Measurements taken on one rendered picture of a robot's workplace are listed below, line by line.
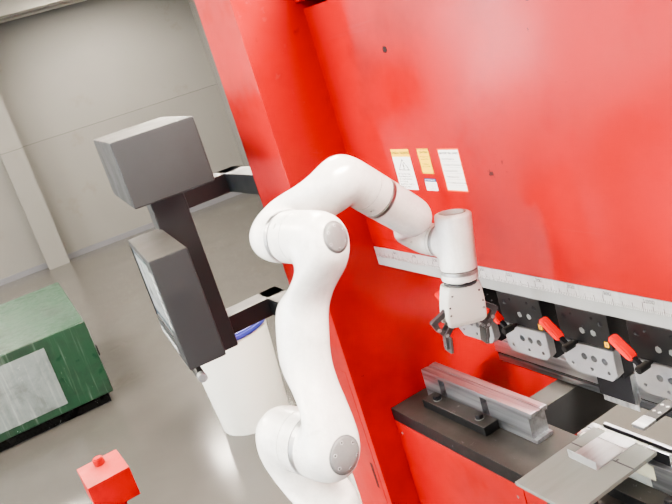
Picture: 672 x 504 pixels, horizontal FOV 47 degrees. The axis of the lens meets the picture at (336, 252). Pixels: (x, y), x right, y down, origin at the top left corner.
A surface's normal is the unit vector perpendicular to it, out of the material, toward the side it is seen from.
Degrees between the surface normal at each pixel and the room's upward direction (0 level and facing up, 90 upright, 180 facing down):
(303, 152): 90
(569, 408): 90
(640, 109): 90
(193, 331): 90
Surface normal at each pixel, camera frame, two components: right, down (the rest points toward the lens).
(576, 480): -0.29, -0.92
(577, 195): -0.82, 0.38
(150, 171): 0.38, 0.15
